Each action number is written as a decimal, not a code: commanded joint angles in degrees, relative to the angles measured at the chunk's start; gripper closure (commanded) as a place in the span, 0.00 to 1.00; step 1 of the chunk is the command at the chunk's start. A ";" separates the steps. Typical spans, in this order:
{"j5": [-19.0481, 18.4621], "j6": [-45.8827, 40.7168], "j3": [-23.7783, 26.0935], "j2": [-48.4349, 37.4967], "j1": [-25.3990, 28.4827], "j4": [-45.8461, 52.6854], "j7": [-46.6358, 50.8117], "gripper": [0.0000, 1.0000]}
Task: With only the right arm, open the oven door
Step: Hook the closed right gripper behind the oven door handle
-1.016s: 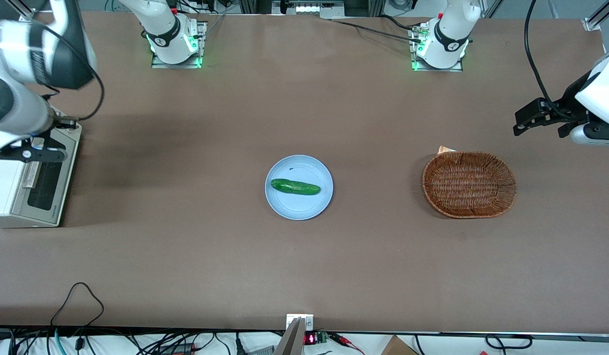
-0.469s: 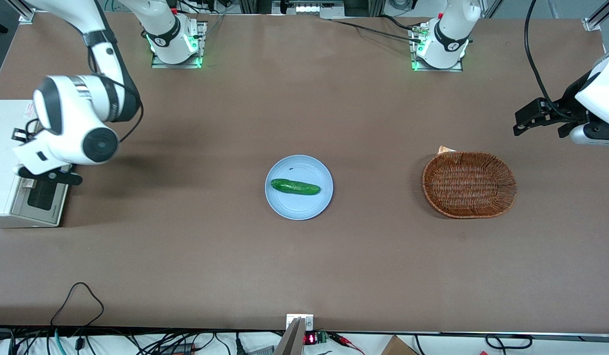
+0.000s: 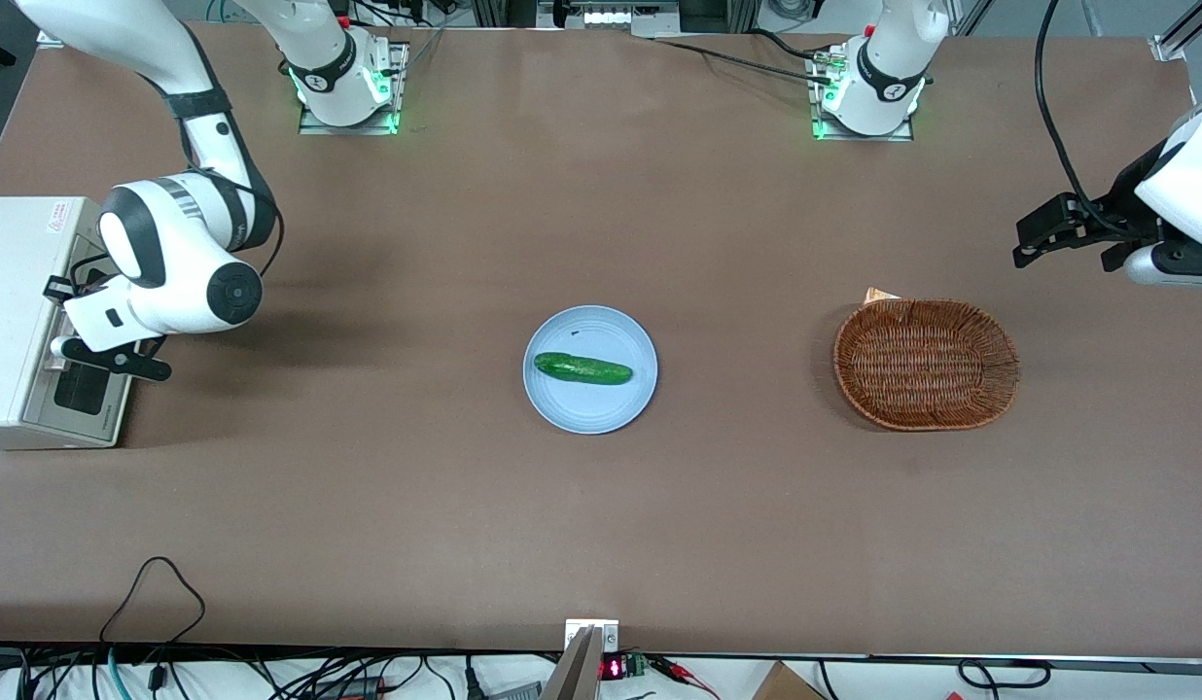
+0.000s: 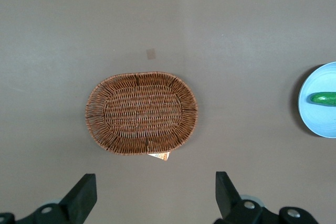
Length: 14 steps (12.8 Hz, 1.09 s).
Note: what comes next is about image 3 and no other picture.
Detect red black clip leads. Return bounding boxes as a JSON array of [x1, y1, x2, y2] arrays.
[[650, 656, 721, 699]]

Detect thick black table cable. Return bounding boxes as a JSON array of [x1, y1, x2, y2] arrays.
[[747, 27, 835, 67]]

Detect black coiled floor cable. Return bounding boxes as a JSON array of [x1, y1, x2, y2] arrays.
[[956, 659, 1052, 691]]

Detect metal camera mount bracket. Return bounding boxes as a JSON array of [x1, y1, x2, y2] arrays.
[[564, 619, 621, 654]]

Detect thick black gripper cable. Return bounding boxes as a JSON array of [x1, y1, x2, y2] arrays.
[[1034, 0, 1161, 239]]

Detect white toaster oven body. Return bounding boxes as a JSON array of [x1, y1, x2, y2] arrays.
[[0, 196, 111, 451]]

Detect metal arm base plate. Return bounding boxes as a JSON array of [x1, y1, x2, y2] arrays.
[[298, 41, 409, 137], [808, 47, 919, 143]]

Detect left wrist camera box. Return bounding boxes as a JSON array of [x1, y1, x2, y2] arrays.
[[1124, 243, 1202, 289]]

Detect toaster oven glass door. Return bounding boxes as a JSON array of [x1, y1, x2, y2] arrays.
[[22, 282, 135, 446]]

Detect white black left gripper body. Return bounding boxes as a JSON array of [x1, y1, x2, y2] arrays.
[[1112, 102, 1202, 246]]

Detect black power adapter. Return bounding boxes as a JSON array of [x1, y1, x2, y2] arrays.
[[314, 676, 386, 700]]

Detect thin black looped cable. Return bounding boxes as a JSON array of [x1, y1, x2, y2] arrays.
[[99, 556, 207, 645]]

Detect green cucumber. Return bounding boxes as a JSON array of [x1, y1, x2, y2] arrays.
[[534, 352, 634, 386]]

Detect brown oval wicker basket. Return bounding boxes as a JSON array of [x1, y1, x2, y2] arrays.
[[833, 297, 1021, 432]]

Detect grey camera mount bar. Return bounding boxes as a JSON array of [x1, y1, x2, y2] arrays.
[[540, 627, 602, 700]]

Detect black white control device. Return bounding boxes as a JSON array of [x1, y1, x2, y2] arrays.
[[538, 0, 682, 38]]

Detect aluminium frame profile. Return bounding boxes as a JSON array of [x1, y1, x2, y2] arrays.
[[1150, 0, 1202, 64]]

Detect thin black table cable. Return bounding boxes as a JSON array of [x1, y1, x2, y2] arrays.
[[652, 37, 840, 87]]

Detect brown cardboard box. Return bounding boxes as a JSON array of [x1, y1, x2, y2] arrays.
[[752, 661, 828, 700]]

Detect light blue round plate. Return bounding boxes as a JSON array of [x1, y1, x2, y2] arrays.
[[522, 305, 658, 435]]

